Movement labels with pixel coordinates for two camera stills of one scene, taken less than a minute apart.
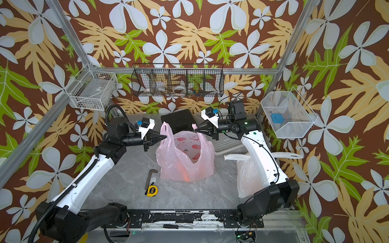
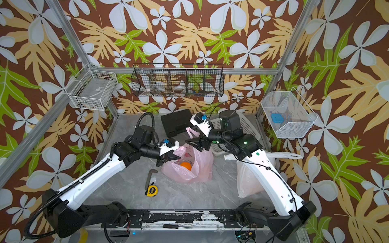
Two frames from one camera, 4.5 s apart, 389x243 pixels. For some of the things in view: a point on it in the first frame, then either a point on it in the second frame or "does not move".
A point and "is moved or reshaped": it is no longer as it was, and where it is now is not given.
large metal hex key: [149, 177] does not move
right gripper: [212, 129] → [204, 139]
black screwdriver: [168, 226] does not move
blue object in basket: [277, 118] does not move
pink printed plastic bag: [184, 156] is moved or reshaped
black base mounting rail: [215, 218] does not move
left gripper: [149, 141] → [164, 158]
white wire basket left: [91, 89] does not move
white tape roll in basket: [179, 87] does not move
